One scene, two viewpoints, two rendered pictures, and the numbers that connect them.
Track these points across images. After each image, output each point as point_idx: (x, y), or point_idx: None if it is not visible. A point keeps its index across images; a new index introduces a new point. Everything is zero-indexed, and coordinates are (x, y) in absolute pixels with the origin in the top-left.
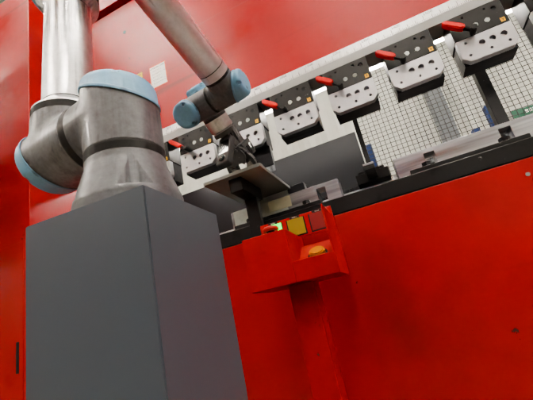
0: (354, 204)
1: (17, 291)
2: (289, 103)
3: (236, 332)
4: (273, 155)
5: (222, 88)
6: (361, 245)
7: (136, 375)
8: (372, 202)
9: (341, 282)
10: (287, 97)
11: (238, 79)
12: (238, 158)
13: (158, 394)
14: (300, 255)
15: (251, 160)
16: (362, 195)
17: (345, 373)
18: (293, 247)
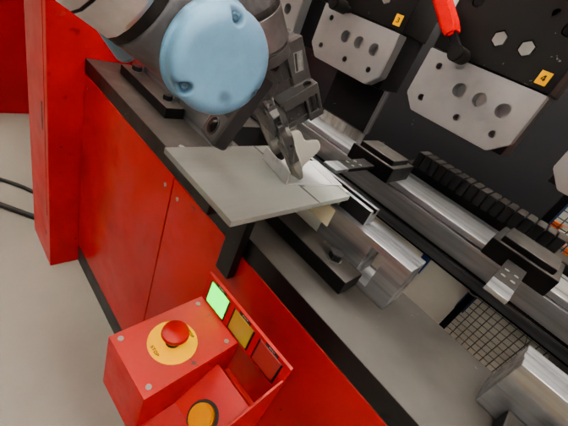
0: (351, 375)
1: (40, 46)
2: (494, 40)
3: (178, 286)
4: (379, 112)
5: (139, 61)
6: (313, 403)
7: None
8: (371, 406)
9: (269, 388)
10: (509, 17)
11: (177, 78)
12: (265, 122)
13: None
14: (196, 382)
15: (284, 146)
16: (369, 384)
17: None
18: (172, 394)
